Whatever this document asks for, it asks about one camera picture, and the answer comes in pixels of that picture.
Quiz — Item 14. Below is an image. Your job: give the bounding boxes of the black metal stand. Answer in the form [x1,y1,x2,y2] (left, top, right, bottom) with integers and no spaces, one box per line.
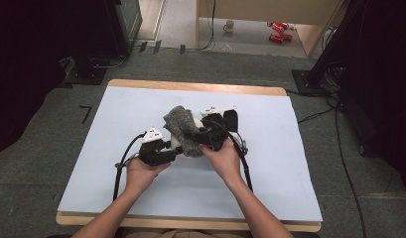
[291,0,370,97]

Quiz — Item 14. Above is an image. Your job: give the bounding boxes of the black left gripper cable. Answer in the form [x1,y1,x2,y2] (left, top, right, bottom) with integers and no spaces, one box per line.
[112,132,148,202]

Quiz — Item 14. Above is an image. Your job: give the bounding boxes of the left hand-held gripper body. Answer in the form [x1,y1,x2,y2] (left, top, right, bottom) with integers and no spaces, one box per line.
[138,127,174,167]

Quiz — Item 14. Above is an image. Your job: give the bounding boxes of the black hanging cable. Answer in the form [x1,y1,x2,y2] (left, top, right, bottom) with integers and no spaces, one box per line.
[190,0,216,52]

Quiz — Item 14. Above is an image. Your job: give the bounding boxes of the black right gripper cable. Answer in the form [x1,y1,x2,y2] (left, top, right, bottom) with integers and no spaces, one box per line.
[216,122,254,192]

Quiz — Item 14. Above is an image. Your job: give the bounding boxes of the grey knitted sock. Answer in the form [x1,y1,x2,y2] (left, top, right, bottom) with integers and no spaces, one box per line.
[163,105,204,158]

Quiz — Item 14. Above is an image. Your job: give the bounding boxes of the light wooden cabinet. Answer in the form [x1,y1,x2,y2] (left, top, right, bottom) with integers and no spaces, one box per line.
[195,0,343,58]

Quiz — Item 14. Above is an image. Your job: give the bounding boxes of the wooden table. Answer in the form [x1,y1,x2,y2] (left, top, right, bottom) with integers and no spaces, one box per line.
[56,78,323,232]

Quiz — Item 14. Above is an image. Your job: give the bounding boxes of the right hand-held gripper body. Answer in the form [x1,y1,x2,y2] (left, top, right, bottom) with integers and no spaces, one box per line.
[200,105,239,152]

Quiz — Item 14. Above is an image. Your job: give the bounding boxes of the light blue table sheet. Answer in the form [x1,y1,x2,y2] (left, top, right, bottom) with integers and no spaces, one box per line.
[57,85,324,223]

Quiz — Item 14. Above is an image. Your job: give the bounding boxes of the person's left hand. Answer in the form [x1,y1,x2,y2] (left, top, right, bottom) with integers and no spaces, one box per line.
[125,157,172,196]

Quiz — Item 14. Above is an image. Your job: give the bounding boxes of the dark curtain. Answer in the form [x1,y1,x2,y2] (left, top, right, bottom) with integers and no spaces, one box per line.
[336,0,406,199]

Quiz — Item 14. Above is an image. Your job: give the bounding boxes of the person's right hand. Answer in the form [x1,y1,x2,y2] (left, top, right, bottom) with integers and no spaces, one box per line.
[199,138,243,181]

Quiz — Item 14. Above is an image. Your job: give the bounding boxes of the black stand with base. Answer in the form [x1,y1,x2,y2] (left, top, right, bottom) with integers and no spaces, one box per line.
[63,0,144,86]

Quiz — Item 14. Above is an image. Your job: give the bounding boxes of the beige mug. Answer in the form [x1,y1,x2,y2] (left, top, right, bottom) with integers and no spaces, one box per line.
[222,19,235,34]

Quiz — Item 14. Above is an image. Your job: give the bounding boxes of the person's beige trousers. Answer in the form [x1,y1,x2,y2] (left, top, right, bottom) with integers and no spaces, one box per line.
[124,228,254,238]

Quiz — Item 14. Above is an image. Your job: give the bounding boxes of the panda plush toy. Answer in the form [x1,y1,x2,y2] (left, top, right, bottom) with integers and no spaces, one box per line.
[170,108,246,159]

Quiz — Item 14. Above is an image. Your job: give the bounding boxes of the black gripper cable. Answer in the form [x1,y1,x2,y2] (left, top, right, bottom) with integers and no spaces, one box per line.
[216,122,254,192]
[112,132,148,202]

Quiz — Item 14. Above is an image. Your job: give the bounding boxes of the black floor cables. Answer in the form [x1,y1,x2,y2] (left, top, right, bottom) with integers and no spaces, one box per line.
[284,59,368,238]

